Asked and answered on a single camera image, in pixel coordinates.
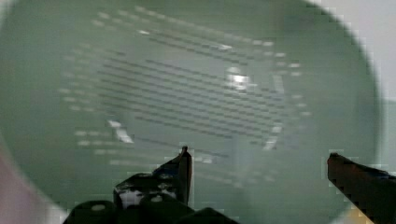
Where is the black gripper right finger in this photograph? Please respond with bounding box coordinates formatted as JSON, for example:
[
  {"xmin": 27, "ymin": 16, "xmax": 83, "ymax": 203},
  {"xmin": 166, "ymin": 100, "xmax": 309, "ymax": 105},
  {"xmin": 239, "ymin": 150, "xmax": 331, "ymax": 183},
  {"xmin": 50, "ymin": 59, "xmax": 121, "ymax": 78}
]
[{"xmin": 327, "ymin": 153, "xmax": 396, "ymax": 224}]

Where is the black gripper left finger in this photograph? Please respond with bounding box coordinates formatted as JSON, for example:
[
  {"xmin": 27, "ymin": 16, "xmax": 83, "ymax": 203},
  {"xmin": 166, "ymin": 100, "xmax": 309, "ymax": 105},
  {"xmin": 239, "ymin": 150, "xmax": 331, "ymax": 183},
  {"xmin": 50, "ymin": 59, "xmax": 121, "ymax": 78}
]
[{"xmin": 113, "ymin": 146, "xmax": 192, "ymax": 209}]

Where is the green plastic strainer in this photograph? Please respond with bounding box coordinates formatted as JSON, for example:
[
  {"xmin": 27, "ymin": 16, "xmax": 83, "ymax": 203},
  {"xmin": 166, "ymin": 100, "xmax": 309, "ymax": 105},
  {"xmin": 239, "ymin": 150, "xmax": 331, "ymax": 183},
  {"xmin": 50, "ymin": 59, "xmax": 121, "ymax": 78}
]
[{"xmin": 0, "ymin": 0, "xmax": 380, "ymax": 224}]

